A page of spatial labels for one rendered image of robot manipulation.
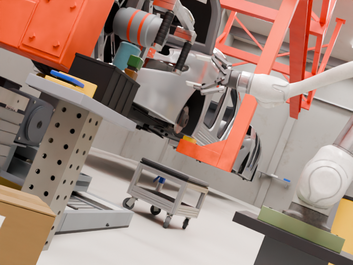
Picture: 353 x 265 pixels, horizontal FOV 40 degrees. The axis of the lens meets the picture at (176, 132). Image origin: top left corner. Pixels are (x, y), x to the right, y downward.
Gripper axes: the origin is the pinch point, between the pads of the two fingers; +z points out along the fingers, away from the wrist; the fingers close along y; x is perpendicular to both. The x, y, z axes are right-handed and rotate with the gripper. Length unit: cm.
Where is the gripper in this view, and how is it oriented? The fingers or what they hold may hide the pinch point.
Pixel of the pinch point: (193, 70)
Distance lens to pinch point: 210.5
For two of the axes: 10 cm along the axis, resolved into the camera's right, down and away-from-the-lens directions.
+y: 3.3, -8.9, 3.2
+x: -1.3, -3.8, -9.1
